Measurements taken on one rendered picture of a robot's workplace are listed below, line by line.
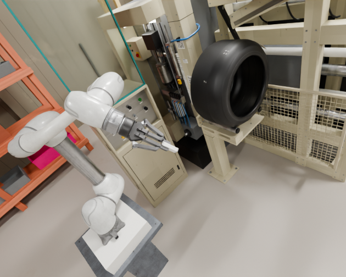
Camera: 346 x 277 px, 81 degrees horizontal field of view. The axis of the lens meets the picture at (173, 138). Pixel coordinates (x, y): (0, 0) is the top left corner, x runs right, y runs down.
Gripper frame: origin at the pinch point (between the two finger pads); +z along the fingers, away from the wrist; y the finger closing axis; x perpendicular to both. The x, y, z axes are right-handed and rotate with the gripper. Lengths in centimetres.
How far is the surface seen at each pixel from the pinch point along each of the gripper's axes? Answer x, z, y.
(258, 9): 4, 22, 110
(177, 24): 26, -20, 89
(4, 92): 307, -238, 69
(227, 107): 24, 30, 48
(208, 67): 19, 9, 63
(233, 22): 23, 16, 115
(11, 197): 283, -130, -71
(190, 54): 37, -2, 83
